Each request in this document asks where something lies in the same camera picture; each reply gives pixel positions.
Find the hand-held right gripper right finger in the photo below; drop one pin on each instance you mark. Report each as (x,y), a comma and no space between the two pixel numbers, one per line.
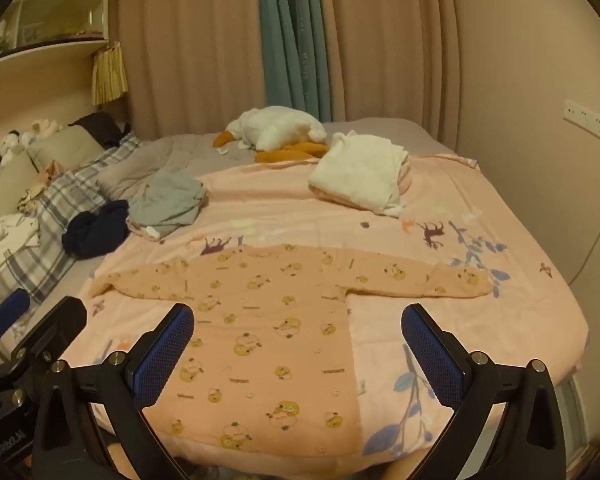
(435,360)

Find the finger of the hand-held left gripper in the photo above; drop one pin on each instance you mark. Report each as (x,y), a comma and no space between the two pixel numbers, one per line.
(55,330)
(7,311)

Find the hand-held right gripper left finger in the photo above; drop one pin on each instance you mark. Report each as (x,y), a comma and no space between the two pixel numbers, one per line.
(162,360)

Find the peach printed baby romper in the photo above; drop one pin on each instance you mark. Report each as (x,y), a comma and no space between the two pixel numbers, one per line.
(280,310)

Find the white crumpled cloth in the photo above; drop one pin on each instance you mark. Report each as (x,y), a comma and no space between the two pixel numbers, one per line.
(10,230)

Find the navy dark cloth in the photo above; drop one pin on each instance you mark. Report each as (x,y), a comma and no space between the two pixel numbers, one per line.
(95,230)

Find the floral cloth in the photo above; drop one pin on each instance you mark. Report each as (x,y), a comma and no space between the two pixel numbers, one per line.
(32,197)

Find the beige pillow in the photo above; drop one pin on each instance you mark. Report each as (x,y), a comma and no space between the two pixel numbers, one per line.
(65,147)
(5,185)

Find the plaid pillow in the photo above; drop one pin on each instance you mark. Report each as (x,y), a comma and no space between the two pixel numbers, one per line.
(65,195)

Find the grey garment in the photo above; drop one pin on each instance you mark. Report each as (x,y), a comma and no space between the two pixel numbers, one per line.
(170,200)

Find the black and white plush toy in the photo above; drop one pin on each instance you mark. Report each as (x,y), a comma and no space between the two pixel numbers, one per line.
(9,147)

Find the pink printed blanket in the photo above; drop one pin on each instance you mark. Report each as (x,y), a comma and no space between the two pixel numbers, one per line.
(330,210)

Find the white folded cloth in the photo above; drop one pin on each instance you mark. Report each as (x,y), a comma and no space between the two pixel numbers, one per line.
(360,170)

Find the grey quilt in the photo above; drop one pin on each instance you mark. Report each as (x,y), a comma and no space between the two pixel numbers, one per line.
(180,155)

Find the dark brown cloth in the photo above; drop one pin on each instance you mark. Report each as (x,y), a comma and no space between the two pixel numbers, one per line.
(102,127)

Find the yellow fringed cloth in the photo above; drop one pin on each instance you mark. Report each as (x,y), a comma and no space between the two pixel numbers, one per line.
(109,75)

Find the white fluffy cloth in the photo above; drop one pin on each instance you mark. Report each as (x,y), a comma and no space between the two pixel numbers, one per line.
(275,127)

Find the white shelf cabinet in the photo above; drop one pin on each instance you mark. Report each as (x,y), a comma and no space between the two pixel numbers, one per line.
(45,15)

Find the pink curtain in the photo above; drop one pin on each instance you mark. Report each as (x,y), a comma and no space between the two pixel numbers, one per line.
(385,40)
(190,45)

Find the teal curtain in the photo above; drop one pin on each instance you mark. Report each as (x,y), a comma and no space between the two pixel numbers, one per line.
(290,35)

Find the white wall outlet strip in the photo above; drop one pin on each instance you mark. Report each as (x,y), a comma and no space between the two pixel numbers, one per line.
(592,122)

